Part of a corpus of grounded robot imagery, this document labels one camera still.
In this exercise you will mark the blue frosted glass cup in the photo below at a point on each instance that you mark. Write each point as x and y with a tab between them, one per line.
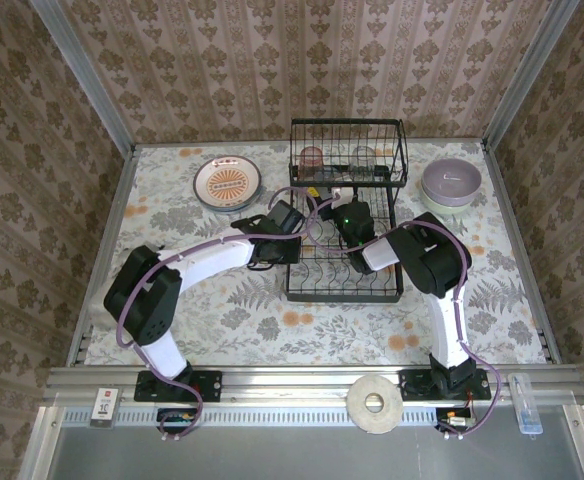
362	160

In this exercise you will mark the orange sunburst plate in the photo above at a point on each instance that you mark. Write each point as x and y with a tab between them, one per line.
228	182

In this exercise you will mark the pale green bowl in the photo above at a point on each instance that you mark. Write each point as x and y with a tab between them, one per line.
447	210

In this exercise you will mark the purple bowl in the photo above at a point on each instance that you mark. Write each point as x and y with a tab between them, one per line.
452	187

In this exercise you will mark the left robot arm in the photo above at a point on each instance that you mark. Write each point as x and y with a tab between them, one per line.
142	300

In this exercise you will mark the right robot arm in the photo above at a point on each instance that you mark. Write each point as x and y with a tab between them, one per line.
432	260

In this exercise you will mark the pink glass cup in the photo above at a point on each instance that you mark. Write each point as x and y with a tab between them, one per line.
311	160

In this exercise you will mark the floral tablecloth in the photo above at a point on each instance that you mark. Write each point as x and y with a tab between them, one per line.
282	345

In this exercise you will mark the grey tape roll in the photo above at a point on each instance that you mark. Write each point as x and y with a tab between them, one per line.
357	405

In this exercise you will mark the grey metal panel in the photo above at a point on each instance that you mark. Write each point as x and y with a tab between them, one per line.
297	457

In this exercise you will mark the white card box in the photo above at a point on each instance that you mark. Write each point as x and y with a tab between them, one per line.
104	407

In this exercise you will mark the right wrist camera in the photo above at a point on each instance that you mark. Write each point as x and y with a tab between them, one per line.
342	193

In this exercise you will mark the aluminium table side rail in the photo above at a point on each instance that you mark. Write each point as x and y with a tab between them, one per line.
117	210
509	210

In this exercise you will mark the aluminium cross rail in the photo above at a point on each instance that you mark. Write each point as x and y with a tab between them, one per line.
297	385

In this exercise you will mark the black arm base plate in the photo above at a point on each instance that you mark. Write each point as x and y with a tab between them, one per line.
409	385
212	385

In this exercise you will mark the aluminium corner post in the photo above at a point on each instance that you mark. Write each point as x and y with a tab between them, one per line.
527	75
87	80

